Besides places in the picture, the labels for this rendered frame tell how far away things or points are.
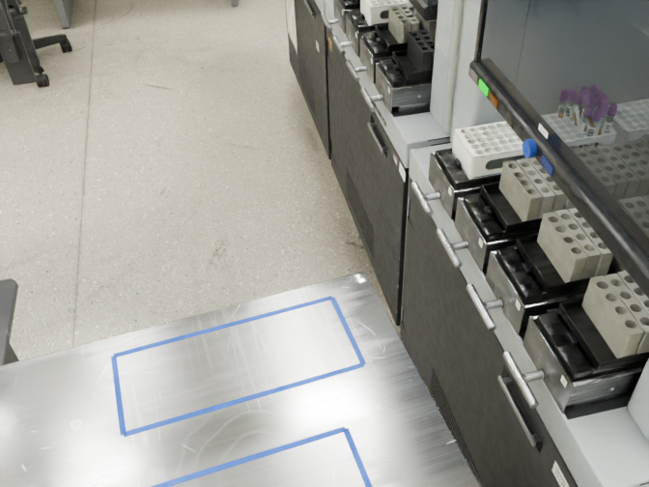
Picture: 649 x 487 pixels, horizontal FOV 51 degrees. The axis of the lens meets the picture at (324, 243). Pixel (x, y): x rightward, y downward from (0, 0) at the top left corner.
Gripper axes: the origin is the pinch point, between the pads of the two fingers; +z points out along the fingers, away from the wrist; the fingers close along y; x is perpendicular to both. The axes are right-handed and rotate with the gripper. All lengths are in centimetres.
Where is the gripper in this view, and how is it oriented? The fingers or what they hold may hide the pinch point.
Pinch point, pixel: (18, 51)
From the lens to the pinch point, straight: 101.8
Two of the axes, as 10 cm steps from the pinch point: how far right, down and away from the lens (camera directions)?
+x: 9.8, -1.8, 1.4
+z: 0.4, 7.4, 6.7
